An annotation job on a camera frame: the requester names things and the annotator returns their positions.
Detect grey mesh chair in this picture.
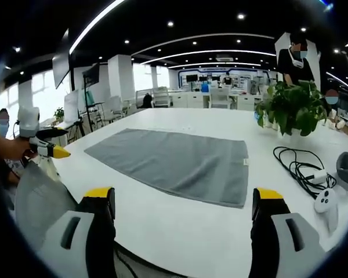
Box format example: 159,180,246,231
14,155,79,253

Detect hanging display screen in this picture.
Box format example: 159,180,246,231
51,28,73,90

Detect white power adapter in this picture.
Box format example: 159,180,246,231
309,170,329,185

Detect black tripod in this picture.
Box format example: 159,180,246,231
66,115,89,143

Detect small green plant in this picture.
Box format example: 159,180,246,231
53,106,66,123

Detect green potted plant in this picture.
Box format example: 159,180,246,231
255,80,329,143

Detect white table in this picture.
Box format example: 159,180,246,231
14,107,348,278

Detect white rack cart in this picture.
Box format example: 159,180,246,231
151,86,172,108

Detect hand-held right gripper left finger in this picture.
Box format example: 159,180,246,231
37,186,117,278

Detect white handheld controller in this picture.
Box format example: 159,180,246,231
313,188,339,233

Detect grey towel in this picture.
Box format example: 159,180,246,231
84,128,249,209

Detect black board on stand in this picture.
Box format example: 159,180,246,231
82,62,102,88

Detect white office chair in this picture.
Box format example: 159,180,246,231
209,87,232,110
103,95,126,123

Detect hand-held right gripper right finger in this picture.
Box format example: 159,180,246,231
250,187,332,278

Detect black cable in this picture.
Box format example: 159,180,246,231
273,146,338,199

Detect person's left hand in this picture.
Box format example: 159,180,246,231
4,137,33,162

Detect cardboard boxes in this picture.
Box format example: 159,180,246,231
327,109,348,139

